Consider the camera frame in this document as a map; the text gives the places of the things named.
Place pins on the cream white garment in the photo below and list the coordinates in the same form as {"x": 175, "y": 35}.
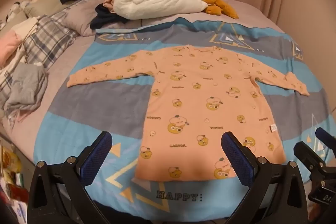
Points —
{"x": 23, "y": 26}

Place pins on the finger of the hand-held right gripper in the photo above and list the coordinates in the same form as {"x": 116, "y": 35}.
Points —
{"x": 311, "y": 161}
{"x": 325, "y": 138}

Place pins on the pink cartoon print shirt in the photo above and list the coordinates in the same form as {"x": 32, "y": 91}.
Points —
{"x": 197, "y": 98}

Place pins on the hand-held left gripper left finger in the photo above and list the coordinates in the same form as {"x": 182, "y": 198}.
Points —
{"x": 97, "y": 158}

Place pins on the mauve pillow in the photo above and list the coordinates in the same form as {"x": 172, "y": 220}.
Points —
{"x": 81, "y": 16}

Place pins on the beige pillow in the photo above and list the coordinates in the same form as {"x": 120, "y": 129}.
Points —
{"x": 44, "y": 5}

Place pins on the dark navy garment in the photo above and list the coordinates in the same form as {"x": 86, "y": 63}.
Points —
{"x": 105, "y": 19}

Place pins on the pile of colourful packets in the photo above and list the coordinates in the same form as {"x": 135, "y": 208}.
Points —
{"x": 10, "y": 169}

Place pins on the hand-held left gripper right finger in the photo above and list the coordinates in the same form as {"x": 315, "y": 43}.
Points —
{"x": 236, "y": 158}

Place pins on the mauve bed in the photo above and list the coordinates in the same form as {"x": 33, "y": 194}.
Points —
{"x": 65, "y": 56}

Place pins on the blue grey printed blanket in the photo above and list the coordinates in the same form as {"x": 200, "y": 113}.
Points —
{"x": 105, "y": 87}

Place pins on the beige pink garment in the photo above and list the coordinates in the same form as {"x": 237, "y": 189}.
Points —
{"x": 108, "y": 3}

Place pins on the grey garment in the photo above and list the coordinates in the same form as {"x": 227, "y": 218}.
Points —
{"x": 29, "y": 85}

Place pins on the small plush toys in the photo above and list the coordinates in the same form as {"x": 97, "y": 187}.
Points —
{"x": 26, "y": 2}

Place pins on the plaid duvet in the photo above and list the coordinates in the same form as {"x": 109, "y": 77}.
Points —
{"x": 47, "y": 35}

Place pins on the white goose plush toy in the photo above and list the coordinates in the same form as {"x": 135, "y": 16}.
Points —
{"x": 162, "y": 1}

